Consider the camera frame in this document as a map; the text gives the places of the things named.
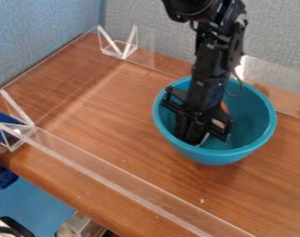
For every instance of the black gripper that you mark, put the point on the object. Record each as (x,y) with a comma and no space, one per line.
(193,104)

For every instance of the white brown-capped toy mushroom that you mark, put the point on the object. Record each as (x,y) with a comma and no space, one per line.
(219,124)

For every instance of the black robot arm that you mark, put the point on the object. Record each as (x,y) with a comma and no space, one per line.
(219,21)

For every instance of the blue plastic bowl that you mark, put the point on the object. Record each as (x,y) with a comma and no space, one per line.
(255,121)

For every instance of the clear acrylic front barrier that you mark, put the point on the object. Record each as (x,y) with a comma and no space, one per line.
(166,205)

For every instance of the clear acrylic barrier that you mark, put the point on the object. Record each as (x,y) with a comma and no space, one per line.
(166,205)
(162,52)
(41,89)

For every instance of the clear acrylic back barrier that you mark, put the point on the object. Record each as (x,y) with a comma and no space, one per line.
(162,52)

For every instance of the clear acrylic left barrier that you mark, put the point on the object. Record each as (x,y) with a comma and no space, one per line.
(41,89)

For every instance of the clear box under table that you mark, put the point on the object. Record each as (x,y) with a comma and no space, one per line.
(81,226)

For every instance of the black white object bottom left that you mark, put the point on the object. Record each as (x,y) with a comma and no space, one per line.
(13,229)

